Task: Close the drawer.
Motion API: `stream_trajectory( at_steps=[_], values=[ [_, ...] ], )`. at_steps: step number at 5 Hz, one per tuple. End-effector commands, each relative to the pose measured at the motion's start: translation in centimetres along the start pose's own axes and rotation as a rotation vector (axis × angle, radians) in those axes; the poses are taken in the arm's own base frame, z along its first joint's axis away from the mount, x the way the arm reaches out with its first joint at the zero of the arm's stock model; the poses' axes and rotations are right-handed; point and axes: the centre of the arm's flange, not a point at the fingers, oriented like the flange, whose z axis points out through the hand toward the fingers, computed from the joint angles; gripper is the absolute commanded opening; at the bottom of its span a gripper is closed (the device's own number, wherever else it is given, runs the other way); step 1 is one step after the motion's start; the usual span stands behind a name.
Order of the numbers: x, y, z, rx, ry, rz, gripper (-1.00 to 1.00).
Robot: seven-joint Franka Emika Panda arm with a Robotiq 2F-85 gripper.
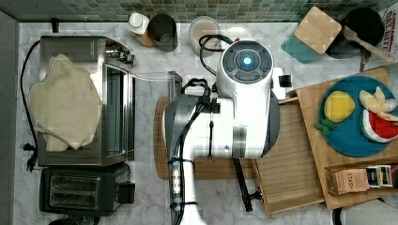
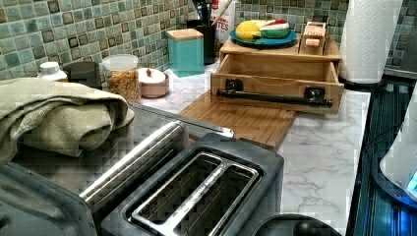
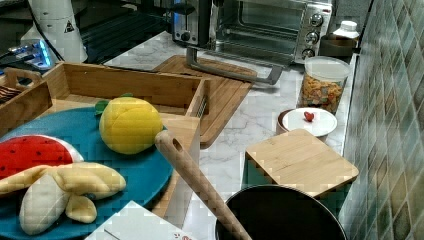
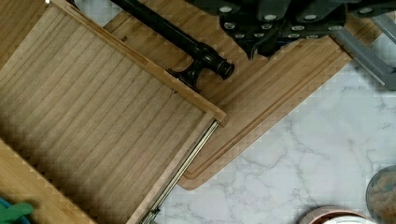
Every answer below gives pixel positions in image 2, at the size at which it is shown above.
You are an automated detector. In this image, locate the wooden drawer with black handle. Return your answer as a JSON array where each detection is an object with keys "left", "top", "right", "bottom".
[{"left": 210, "top": 54, "right": 343, "bottom": 114}]

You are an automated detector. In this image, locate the bamboo cutting board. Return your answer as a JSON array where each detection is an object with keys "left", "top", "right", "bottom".
[{"left": 179, "top": 91, "right": 296, "bottom": 150}]

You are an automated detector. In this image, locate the pink bowl with white lid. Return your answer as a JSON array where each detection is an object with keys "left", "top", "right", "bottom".
[{"left": 138, "top": 68, "right": 169, "bottom": 98}]

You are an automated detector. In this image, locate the black two-slot toaster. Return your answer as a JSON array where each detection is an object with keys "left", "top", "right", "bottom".
[{"left": 99, "top": 132, "right": 285, "bottom": 236}]

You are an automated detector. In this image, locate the teal canister with wooden lid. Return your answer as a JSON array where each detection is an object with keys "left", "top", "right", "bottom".
[{"left": 166, "top": 29, "right": 205, "bottom": 78}]

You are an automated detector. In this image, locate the black utensil holder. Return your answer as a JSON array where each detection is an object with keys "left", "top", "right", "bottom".
[{"left": 186, "top": 20, "right": 216, "bottom": 65}]

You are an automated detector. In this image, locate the cinnamon oat bites box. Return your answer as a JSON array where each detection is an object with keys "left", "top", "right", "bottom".
[{"left": 215, "top": 0, "right": 235, "bottom": 43}]

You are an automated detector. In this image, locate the yellow toy lemon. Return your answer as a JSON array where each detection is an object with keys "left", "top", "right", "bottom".
[{"left": 235, "top": 21, "right": 262, "bottom": 40}]

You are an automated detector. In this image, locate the blue plate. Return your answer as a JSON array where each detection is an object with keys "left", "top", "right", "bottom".
[{"left": 230, "top": 30, "right": 297, "bottom": 47}]

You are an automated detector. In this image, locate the clear cereal jar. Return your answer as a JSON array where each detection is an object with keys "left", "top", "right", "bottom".
[{"left": 102, "top": 54, "right": 141, "bottom": 103}]

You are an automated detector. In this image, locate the toy watermelon slice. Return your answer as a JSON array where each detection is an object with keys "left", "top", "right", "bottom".
[{"left": 261, "top": 20, "right": 289, "bottom": 38}]

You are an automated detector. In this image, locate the wooden spatula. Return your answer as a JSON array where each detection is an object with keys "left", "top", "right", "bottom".
[{"left": 210, "top": 0, "right": 233, "bottom": 26}]

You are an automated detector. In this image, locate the wooden tea bag box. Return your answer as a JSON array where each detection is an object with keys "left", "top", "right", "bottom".
[{"left": 299, "top": 22, "right": 327, "bottom": 55}]

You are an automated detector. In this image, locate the dark metal cup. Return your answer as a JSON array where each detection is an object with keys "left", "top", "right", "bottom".
[{"left": 63, "top": 61, "right": 102, "bottom": 89}]

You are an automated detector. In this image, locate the black round object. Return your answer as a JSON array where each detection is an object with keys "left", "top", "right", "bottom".
[{"left": 251, "top": 213, "right": 342, "bottom": 236}]

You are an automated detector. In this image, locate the beige folded towel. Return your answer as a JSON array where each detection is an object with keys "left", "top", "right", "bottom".
[{"left": 0, "top": 78, "right": 135, "bottom": 163}]

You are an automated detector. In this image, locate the white capped bottle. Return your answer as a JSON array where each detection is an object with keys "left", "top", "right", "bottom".
[{"left": 37, "top": 62, "right": 68, "bottom": 82}]

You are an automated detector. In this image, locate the white paper towel roll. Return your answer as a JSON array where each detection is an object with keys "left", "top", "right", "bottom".
[{"left": 340, "top": 0, "right": 403, "bottom": 85}]

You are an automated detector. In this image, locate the stainless toaster oven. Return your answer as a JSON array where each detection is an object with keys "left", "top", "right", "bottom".
[{"left": 1, "top": 105, "right": 234, "bottom": 236}]

